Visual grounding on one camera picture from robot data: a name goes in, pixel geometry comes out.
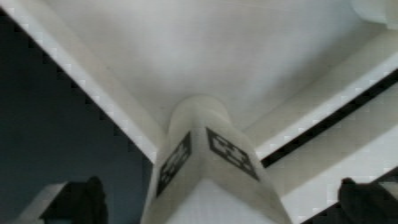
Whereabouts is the white square table top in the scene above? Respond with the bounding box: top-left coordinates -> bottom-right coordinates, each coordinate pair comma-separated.
0,0 -> 398,156

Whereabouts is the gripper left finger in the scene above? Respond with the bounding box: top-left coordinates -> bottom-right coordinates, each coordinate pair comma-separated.
7,176 -> 108,224

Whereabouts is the white front fence bar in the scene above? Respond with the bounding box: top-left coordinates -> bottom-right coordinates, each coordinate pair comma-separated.
267,86 -> 398,224

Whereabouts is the white table leg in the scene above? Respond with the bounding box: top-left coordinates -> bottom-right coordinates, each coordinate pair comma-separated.
140,95 -> 293,224

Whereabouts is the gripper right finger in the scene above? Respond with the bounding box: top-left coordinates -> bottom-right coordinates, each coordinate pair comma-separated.
300,177 -> 398,224

